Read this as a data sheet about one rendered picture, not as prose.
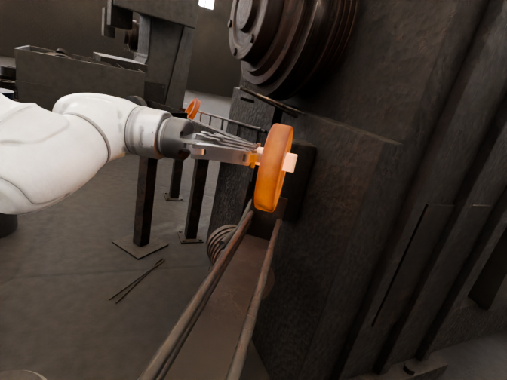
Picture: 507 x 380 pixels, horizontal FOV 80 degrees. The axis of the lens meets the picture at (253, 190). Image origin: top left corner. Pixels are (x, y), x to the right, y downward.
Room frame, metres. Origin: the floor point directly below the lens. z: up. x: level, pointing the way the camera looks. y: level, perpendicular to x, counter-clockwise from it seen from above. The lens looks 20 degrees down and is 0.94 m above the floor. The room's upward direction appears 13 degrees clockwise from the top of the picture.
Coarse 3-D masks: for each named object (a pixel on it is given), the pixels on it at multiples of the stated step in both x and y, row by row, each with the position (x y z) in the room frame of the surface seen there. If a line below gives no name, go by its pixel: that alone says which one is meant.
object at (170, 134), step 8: (168, 120) 0.53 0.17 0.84; (176, 120) 0.53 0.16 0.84; (184, 120) 0.53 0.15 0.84; (168, 128) 0.51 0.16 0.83; (176, 128) 0.51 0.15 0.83; (184, 128) 0.52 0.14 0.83; (192, 128) 0.56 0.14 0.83; (160, 136) 0.51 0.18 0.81; (168, 136) 0.51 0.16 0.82; (176, 136) 0.50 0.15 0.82; (184, 136) 0.52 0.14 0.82; (192, 136) 0.53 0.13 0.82; (160, 144) 0.51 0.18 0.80; (168, 144) 0.50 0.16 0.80; (176, 144) 0.50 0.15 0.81; (184, 144) 0.50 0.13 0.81; (168, 152) 0.51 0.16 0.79; (176, 152) 0.51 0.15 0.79; (184, 152) 0.53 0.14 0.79
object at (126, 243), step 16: (176, 112) 1.34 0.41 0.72; (144, 160) 1.33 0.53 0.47; (144, 176) 1.33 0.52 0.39; (144, 192) 1.32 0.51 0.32; (144, 208) 1.33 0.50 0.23; (144, 224) 1.33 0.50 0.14; (128, 240) 1.36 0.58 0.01; (144, 240) 1.34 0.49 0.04; (160, 240) 1.43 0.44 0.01; (144, 256) 1.26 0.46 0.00
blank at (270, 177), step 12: (276, 132) 0.49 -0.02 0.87; (288, 132) 0.49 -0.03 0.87; (276, 144) 0.46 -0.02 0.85; (288, 144) 0.51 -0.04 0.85; (264, 156) 0.45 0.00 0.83; (276, 156) 0.45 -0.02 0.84; (264, 168) 0.45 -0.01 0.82; (276, 168) 0.44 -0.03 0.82; (264, 180) 0.44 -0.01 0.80; (276, 180) 0.44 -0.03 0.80; (264, 192) 0.45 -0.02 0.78; (276, 192) 0.47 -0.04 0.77; (264, 204) 0.46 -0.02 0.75; (276, 204) 0.52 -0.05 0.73
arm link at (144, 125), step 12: (144, 108) 0.54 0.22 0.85; (132, 120) 0.51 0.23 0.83; (144, 120) 0.51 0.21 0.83; (156, 120) 0.51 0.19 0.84; (132, 132) 0.50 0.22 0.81; (144, 132) 0.51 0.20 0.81; (156, 132) 0.51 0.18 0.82; (132, 144) 0.51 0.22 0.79; (144, 144) 0.50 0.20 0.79; (156, 144) 0.51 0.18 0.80; (156, 156) 0.52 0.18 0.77
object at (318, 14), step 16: (320, 0) 0.84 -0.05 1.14; (336, 0) 0.87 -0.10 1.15; (320, 16) 0.85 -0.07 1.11; (304, 32) 0.85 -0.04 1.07; (320, 32) 0.86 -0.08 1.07; (304, 48) 0.85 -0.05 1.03; (320, 48) 0.88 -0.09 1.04; (288, 64) 0.89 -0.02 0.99; (304, 64) 0.89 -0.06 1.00; (272, 80) 0.96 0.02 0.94; (288, 80) 0.92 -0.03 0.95; (272, 96) 1.03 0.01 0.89
